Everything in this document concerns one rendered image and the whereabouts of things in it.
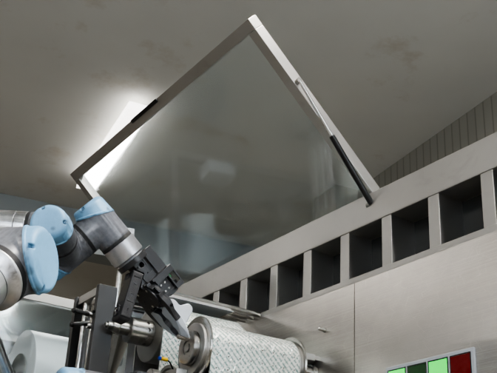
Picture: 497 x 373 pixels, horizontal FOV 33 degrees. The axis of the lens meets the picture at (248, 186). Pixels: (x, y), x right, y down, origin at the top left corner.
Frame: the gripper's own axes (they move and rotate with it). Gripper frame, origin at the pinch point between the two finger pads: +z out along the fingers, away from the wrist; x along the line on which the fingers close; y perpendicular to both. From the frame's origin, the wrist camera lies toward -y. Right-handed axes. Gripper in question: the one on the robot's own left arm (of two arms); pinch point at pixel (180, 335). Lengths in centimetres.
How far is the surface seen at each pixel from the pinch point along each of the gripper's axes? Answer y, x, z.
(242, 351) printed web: 6.4, -5.6, 11.3
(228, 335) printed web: 6.7, -4.8, 6.6
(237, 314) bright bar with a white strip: 33.5, 28.1, 13.1
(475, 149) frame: 52, -54, 5
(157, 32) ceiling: 187, 160, -81
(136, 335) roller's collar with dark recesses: 3.7, 23.1, -2.9
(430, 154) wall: 294, 157, 64
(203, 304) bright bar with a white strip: 24.5, 23.9, 3.5
